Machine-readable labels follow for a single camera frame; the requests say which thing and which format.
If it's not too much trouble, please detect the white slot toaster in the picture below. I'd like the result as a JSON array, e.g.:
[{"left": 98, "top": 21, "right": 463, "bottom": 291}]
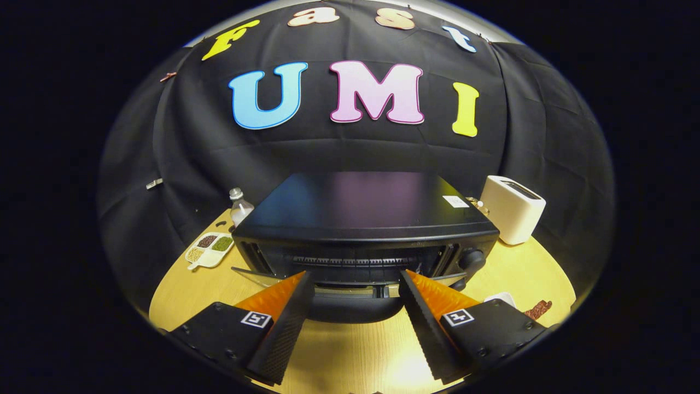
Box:
[{"left": 479, "top": 175, "right": 547, "bottom": 245}]

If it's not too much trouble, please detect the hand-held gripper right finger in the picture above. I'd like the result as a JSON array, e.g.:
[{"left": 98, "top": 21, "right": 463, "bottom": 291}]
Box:
[{"left": 399, "top": 269, "right": 549, "bottom": 385}]

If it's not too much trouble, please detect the white divided condiment dish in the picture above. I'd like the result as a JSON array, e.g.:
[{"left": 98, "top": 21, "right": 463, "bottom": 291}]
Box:
[{"left": 184, "top": 232, "right": 236, "bottom": 271}]

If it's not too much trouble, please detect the red meat piece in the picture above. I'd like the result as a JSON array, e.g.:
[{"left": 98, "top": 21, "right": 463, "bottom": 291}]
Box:
[{"left": 525, "top": 300, "right": 553, "bottom": 321}]

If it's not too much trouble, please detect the black toaster oven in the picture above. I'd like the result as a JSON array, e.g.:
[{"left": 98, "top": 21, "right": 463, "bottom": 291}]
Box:
[{"left": 230, "top": 171, "right": 501, "bottom": 325}]

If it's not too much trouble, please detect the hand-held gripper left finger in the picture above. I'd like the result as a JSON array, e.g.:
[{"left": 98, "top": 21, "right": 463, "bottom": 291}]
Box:
[{"left": 167, "top": 271, "right": 316, "bottom": 386}]

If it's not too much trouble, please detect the clear plastic bottle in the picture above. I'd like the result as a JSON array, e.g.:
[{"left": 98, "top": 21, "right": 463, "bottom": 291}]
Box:
[{"left": 229, "top": 187, "right": 255, "bottom": 228}]

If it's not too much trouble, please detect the white rectangular tray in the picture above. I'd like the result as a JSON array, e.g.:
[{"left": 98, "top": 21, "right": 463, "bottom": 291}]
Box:
[{"left": 484, "top": 292, "right": 517, "bottom": 310}]

